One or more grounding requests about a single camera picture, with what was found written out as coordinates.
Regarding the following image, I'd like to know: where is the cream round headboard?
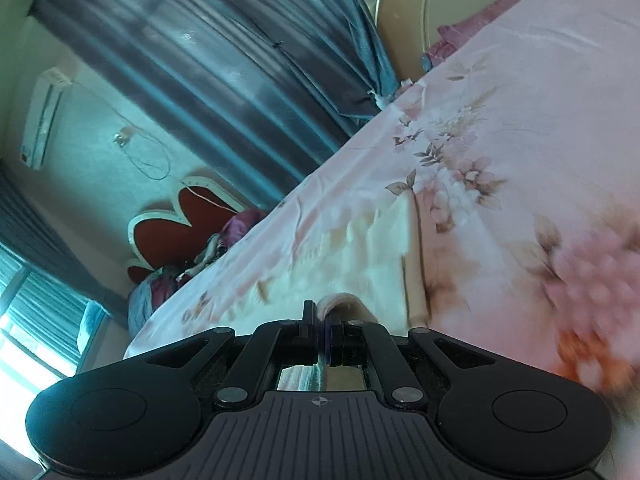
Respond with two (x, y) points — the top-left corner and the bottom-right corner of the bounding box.
(375, 0), (551, 86)

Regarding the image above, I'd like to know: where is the white knit sweater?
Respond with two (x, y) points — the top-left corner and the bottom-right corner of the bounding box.
(250, 192), (432, 331)

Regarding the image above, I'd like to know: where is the pile of clothes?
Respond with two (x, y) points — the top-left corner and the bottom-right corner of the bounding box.
(192, 232), (228, 273)

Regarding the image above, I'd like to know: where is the pink pillow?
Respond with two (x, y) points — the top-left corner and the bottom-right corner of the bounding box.
(425, 10), (506, 68)

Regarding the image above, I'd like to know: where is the white charger cable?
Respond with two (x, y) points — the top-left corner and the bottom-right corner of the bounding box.
(117, 110), (236, 213)

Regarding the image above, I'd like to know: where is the purple pillow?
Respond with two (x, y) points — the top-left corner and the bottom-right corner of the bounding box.
(220, 209), (271, 256)

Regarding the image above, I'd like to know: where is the red heart-shaped headboard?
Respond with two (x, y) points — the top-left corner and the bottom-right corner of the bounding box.
(125, 175), (251, 283)

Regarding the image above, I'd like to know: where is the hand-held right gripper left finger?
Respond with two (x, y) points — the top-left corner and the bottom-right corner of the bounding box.
(125, 301), (321, 408)

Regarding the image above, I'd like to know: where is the bed with pink floral sheet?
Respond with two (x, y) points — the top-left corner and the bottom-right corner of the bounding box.
(122, 0), (640, 411)

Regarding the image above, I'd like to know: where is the narrow grey-blue curtain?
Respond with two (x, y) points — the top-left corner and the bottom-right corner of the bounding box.
(0, 160), (116, 316)

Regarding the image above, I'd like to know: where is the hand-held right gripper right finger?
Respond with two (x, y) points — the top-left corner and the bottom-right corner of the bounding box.
(322, 312), (506, 407)

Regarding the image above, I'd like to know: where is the window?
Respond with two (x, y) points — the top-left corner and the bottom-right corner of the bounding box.
(0, 255), (108, 391)

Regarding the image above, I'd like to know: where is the white air conditioner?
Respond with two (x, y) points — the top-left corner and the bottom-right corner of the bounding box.
(19, 66), (73, 170)

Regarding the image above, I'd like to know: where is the wide blue curtain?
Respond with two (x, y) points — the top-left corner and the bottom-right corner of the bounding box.
(30, 0), (401, 211)

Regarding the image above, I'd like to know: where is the blue pillow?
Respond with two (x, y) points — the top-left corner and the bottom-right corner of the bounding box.
(127, 267), (182, 341)

